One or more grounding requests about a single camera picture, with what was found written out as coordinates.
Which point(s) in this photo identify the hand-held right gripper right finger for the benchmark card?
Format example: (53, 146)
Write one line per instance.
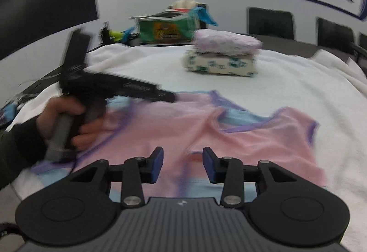
(209, 166)

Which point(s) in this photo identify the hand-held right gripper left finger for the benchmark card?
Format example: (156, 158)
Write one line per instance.
(157, 164)

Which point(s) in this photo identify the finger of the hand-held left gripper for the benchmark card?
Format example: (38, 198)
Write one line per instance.
(167, 96)

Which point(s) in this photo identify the pink and blue underwear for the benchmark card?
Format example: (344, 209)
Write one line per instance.
(177, 126)

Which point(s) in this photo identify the person's left forearm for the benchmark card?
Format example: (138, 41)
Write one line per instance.
(17, 151)

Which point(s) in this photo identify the person's left hand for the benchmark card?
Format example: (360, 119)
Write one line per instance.
(57, 107)

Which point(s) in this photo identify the yellow-green item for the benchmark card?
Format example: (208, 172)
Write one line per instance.
(117, 34)

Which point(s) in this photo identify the black handheld radios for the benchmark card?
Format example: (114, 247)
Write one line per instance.
(105, 31)

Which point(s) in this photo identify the folded cream floral cloth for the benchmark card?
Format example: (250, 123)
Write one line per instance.
(220, 64)

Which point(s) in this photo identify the folded lilac print cloth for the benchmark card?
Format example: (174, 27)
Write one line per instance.
(226, 41)

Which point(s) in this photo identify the cream cloth in bag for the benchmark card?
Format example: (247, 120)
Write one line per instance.
(183, 3)

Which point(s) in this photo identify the blue patterned item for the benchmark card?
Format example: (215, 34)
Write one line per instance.
(7, 114)

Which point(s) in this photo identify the white fluffy blanket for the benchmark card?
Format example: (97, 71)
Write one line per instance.
(286, 83)

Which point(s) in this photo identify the black office chair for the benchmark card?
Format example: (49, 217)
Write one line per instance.
(271, 22)
(335, 34)

